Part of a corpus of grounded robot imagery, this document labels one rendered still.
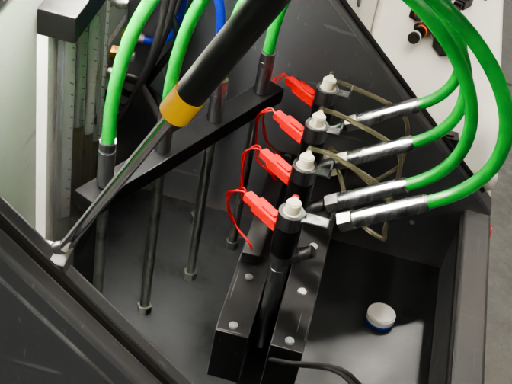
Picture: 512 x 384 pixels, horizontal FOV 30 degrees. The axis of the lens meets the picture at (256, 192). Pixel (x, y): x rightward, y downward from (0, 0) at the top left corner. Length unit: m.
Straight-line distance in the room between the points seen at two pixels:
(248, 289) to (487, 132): 0.51
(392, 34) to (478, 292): 0.55
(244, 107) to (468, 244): 0.36
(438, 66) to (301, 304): 0.60
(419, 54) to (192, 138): 0.59
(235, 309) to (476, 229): 0.40
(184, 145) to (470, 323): 0.41
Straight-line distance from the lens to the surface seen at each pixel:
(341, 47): 1.23
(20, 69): 0.94
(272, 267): 1.03
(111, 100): 0.95
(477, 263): 1.27
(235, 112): 1.15
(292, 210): 0.97
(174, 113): 0.53
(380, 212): 0.96
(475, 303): 1.22
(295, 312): 1.09
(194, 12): 0.97
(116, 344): 0.66
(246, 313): 1.08
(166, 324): 1.25
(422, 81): 1.52
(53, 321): 0.65
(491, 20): 1.76
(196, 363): 1.22
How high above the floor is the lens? 1.77
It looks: 40 degrees down
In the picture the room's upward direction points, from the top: 12 degrees clockwise
